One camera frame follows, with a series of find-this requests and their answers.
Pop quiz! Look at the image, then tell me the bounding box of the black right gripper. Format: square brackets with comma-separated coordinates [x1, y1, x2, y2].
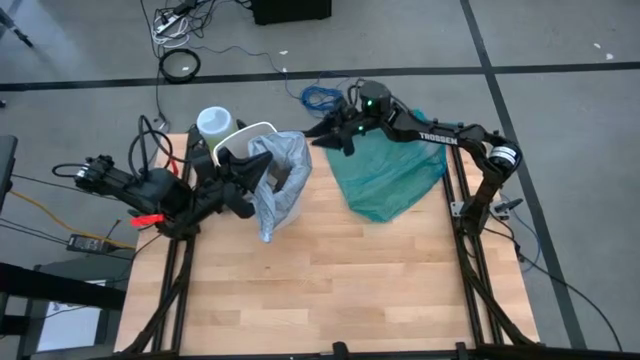
[301, 96, 370, 158]

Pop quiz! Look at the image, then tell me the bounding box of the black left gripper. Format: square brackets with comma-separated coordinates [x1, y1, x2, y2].
[187, 145, 276, 227]

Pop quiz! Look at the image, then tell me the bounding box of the white plastic trash bin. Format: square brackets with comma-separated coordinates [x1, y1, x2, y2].
[211, 120, 305, 235]

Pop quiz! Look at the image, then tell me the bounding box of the grey plastic bin liner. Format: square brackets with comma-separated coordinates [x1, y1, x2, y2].
[246, 129, 314, 245]

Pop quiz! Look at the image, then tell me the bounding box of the teal plastic trash bag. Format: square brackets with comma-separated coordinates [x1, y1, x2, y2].
[324, 107, 450, 225]

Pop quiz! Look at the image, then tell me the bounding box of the green disinfecting wipes canister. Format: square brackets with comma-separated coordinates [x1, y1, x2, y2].
[195, 105, 237, 151]

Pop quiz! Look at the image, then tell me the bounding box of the red plastic tag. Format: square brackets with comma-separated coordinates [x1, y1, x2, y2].
[129, 213, 167, 230]

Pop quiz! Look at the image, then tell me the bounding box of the black floor box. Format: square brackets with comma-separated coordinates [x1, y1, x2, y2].
[249, 0, 333, 27]

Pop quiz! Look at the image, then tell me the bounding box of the white power strip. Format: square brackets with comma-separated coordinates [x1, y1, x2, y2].
[151, 10, 192, 50]

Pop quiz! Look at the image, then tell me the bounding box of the black power adapter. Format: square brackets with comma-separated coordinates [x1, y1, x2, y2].
[65, 233, 120, 256]

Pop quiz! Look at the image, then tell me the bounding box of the white board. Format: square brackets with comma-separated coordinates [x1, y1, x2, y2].
[35, 278, 110, 354]

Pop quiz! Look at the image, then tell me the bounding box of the black tripod leg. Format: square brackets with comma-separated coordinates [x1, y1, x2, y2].
[0, 6, 35, 50]

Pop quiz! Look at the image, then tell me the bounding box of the blue cable coil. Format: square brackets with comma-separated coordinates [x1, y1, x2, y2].
[284, 72, 349, 115]

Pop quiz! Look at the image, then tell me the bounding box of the black round ring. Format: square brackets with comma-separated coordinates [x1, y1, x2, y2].
[158, 47, 202, 85]

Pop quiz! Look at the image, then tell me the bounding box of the orange cable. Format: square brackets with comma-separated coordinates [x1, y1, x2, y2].
[8, 188, 137, 250]

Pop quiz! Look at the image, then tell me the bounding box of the thin blue floor cable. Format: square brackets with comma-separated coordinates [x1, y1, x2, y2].
[510, 208, 544, 275]

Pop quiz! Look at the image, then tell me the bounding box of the black metal table frame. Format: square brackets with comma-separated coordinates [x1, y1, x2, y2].
[94, 122, 640, 360]

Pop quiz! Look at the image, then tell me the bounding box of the long black floor cable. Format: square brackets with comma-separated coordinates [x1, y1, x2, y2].
[499, 227, 625, 352]

